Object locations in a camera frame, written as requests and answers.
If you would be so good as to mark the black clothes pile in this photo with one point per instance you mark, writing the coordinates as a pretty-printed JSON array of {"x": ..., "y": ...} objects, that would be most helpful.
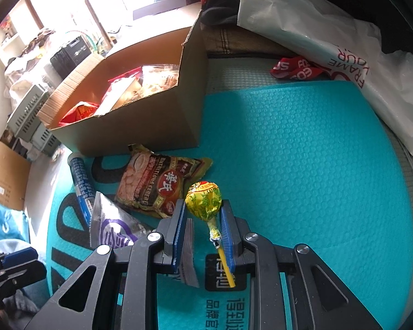
[{"x": 227, "y": 7}]

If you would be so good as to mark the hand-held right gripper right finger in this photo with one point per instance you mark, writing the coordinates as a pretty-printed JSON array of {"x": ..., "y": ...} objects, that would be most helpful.
[{"x": 227, "y": 244}]

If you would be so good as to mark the snack packets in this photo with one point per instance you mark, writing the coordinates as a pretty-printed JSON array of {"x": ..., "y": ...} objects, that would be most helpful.
[{"x": 118, "y": 94}]

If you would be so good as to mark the blue plastic bag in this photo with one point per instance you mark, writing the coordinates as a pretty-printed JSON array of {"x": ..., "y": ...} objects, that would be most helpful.
[{"x": 3, "y": 223}]

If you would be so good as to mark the grey plastic crate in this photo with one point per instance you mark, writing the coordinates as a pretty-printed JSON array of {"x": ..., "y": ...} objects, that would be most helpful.
[
  {"x": 27, "y": 110},
  {"x": 46, "y": 141}
]

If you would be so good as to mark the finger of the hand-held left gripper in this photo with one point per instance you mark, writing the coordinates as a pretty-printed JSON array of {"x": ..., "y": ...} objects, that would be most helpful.
[
  {"x": 20, "y": 256},
  {"x": 20, "y": 276}
]

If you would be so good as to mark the red printed cloth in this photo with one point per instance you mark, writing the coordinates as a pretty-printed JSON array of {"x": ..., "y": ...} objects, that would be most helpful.
[{"x": 296, "y": 67}]

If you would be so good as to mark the clear pastry snack packet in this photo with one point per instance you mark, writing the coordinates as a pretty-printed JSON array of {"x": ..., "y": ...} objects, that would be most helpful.
[{"x": 158, "y": 79}]

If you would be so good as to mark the blue and white tube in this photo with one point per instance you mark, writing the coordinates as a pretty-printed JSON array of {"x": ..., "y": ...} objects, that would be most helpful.
[{"x": 81, "y": 178}]

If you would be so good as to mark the brown denim cloth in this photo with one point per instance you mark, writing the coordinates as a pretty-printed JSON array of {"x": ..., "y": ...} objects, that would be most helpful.
[{"x": 234, "y": 39}]

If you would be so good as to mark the flat cardboard carton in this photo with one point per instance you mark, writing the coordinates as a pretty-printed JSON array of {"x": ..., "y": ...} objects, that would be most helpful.
[{"x": 7, "y": 175}]

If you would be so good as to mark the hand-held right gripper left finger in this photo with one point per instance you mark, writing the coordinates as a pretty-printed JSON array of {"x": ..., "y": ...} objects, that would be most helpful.
[{"x": 179, "y": 237}]

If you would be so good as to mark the brown cardboard box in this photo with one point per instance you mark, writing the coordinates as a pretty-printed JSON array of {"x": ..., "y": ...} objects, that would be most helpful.
[{"x": 151, "y": 120}]

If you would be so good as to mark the white plastic bag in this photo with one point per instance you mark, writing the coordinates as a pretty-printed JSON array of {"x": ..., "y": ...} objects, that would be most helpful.
[{"x": 313, "y": 34}]

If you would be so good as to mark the red snack packet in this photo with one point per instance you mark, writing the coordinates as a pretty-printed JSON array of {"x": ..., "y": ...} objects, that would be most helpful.
[{"x": 77, "y": 113}]

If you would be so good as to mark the grey-blue cloth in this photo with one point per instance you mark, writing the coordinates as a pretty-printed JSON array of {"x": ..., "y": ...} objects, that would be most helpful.
[{"x": 24, "y": 304}]

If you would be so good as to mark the brown cereal snack packet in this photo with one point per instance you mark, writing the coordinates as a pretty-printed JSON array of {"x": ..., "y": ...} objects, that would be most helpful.
[{"x": 148, "y": 182}]

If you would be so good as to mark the silver packet with purple logo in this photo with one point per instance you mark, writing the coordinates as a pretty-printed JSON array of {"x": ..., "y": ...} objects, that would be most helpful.
[{"x": 113, "y": 227}]

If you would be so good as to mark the yellow lollipop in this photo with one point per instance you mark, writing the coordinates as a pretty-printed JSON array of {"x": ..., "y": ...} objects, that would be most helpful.
[{"x": 203, "y": 199}]

